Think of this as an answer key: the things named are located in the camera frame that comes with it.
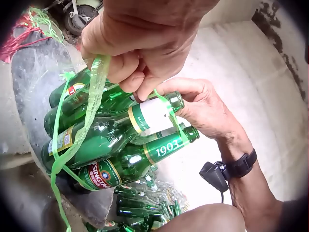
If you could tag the person's right hand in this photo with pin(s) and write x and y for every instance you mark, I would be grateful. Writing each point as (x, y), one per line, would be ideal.
(212, 113)

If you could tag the person's left hand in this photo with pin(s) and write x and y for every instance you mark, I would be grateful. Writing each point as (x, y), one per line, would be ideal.
(144, 31)

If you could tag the person's left fingers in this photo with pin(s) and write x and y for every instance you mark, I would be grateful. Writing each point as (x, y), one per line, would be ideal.
(130, 70)

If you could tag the person's right fingers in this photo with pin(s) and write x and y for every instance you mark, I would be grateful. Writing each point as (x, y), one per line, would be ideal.
(183, 85)

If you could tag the bundle of green beer bottles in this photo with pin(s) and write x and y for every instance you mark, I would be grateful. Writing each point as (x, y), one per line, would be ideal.
(108, 142)

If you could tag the large white sack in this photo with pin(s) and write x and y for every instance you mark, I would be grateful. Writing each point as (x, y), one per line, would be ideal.
(241, 72)

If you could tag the scooter with black wheel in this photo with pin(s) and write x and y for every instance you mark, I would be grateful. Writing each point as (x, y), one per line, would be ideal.
(74, 21)

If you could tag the black wrist band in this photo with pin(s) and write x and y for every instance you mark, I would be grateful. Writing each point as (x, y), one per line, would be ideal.
(241, 164)

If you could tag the pile of loose green bottles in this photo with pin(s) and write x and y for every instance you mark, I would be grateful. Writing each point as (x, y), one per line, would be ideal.
(137, 207)

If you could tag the person's legs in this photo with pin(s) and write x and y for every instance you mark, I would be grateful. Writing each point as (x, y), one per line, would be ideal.
(207, 217)

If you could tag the person's body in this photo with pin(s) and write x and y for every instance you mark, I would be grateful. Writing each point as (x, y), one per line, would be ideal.
(294, 217)

